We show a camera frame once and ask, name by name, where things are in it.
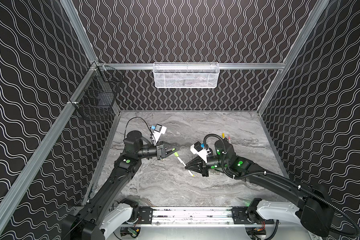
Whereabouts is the green ended pen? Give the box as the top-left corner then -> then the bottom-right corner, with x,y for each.
176,155 -> 194,177

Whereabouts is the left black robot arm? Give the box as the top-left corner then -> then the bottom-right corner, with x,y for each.
61,131 -> 180,240

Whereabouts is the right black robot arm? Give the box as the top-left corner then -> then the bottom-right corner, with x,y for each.
185,138 -> 335,237

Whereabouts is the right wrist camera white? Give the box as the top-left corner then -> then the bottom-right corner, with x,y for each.
190,142 -> 212,163

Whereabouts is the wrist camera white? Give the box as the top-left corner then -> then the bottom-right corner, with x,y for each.
190,142 -> 212,163
151,124 -> 167,145

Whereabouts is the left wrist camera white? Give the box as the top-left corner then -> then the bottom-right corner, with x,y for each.
151,124 -> 167,145

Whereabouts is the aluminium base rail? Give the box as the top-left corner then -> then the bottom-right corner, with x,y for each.
71,206 -> 314,227

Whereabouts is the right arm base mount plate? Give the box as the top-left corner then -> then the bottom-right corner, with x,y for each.
231,207 -> 275,226

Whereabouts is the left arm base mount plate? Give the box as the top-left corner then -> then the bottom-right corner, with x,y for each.
127,207 -> 154,225

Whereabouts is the white mesh wall basket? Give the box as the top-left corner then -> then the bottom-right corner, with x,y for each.
153,62 -> 220,89

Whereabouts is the black wire wall basket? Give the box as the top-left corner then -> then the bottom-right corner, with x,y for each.
74,62 -> 125,122

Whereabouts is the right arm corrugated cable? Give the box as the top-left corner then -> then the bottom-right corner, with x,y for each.
202,133 -> 360,239

